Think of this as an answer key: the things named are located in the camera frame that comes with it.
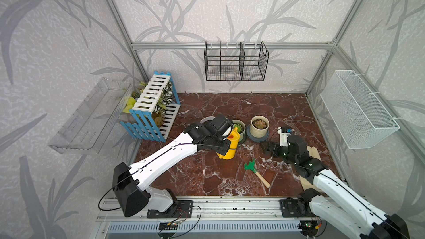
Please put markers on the white pot red succulent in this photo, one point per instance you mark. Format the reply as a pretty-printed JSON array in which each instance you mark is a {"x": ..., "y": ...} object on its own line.
[{"x": 207, "y": 119}]

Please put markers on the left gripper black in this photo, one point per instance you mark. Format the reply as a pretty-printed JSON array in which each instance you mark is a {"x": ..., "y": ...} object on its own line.
[{"x": 224, "y": 149}]

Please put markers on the green pot green succulent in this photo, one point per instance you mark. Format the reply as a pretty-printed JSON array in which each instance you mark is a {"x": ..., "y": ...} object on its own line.
[{"x": 239, "y": 126}]

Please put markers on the black wire basket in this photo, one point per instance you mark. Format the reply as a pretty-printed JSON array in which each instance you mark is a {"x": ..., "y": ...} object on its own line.
[{"x": 235, "y": 61}]

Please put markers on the dark green saucer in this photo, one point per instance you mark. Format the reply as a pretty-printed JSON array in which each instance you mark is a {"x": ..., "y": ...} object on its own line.
[{"x": 242, "y": 139}]

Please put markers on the yellow watering can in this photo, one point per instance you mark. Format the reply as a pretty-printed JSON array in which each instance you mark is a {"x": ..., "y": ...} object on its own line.
[{"x": 233, "y": 140}]

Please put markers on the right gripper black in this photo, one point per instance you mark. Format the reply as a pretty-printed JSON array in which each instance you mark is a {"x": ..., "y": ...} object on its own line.
[{"x": 275, "y": 146}]

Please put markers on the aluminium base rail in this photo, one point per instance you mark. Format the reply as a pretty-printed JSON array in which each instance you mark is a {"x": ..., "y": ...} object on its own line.
[{"x": 246, "y": 208}]

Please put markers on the blue white fence planter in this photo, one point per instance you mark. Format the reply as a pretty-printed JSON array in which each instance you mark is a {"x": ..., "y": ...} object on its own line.
[{"x": 155, "y": 110}]

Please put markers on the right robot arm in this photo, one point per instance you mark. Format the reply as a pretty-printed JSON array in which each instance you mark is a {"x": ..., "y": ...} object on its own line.
[{"x": 328, "y": 185}]

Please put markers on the green rake wooden handle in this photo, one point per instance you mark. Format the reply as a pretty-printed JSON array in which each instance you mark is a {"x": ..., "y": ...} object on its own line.
[{"x": 251, "y": 165}]

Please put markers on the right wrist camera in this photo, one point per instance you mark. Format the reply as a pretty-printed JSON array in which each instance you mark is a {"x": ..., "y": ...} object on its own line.
[{"x": 284, "y": 133}]

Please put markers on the cream pot pink succulent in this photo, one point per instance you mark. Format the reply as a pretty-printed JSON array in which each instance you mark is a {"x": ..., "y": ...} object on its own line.
[{"x": 259, "y": 126}]

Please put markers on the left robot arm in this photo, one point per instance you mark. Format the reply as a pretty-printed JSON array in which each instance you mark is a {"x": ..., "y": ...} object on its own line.
[{"x": 132, "y": 184}]

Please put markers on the white mesh basket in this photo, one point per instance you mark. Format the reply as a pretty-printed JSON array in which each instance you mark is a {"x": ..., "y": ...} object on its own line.
[{"x": 362, "y": 120}]

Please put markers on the clear plastic shelf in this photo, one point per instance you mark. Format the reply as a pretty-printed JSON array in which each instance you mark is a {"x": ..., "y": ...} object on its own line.
[{"x": 86, "y": 131}]

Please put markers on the blue saucer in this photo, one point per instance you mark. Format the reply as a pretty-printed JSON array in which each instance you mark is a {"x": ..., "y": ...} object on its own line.
[{"x": 255, "y": 139}]

